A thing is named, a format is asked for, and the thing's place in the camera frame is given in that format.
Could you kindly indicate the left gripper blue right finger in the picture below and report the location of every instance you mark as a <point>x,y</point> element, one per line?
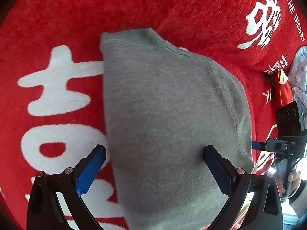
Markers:
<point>264,211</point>

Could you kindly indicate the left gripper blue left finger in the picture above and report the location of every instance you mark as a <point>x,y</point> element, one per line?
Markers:
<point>44,210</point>

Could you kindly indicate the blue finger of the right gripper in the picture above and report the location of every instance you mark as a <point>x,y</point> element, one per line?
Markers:
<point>259,146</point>

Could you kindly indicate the grey knit sweater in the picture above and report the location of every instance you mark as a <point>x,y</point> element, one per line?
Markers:
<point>163,105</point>

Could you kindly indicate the red pillow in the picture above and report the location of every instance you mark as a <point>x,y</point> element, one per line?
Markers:
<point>281,91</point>

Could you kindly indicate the pale floral quilt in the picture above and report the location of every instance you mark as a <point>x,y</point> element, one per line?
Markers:
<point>297,76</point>

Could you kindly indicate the black camera box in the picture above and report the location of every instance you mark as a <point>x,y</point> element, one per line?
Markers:
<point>291,120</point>

